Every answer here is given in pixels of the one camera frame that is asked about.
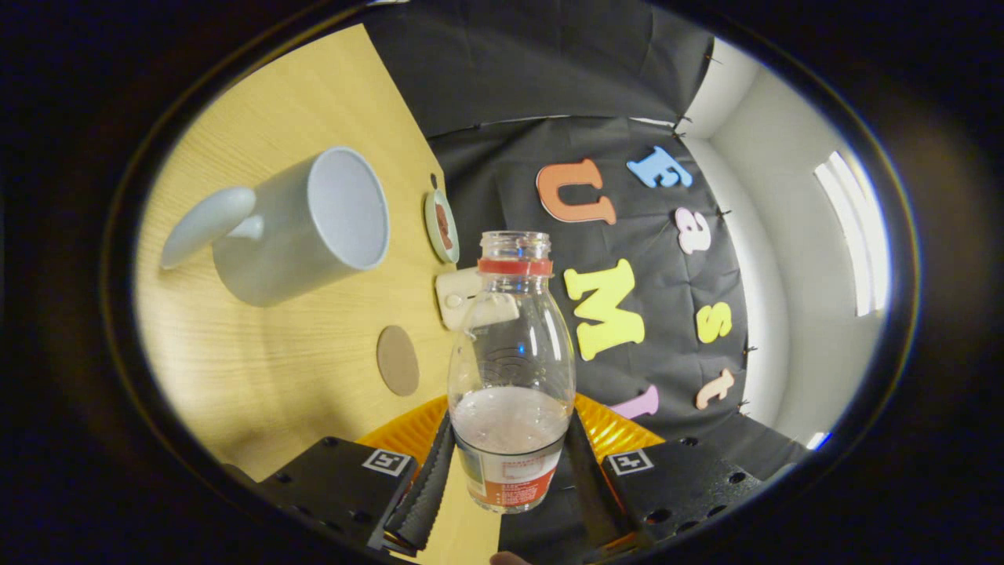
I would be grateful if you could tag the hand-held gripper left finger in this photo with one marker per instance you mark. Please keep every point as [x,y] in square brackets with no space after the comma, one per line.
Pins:
[337,486]

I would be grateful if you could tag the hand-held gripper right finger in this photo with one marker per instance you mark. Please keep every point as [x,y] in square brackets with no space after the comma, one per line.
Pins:
[682,486]

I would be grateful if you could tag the round brown coaster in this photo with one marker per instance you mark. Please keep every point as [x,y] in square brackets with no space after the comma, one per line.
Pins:
[398,361]

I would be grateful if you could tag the clear juice bottle red label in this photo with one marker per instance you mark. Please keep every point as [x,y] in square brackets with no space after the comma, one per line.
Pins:
[510,455]

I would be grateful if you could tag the white cup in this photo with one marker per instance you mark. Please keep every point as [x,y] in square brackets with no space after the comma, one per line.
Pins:
[282,235]

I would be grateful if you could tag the wooden table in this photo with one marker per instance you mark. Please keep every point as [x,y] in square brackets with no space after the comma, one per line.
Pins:
[235,377]

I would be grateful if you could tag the white toaster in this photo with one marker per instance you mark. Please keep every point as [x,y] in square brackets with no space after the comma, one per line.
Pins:
[453,302]

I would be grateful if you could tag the small green plate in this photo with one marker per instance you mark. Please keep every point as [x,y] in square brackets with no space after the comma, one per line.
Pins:
[430,220]

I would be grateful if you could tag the long ceiling light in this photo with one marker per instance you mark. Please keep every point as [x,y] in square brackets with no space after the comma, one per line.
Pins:
[863,235]

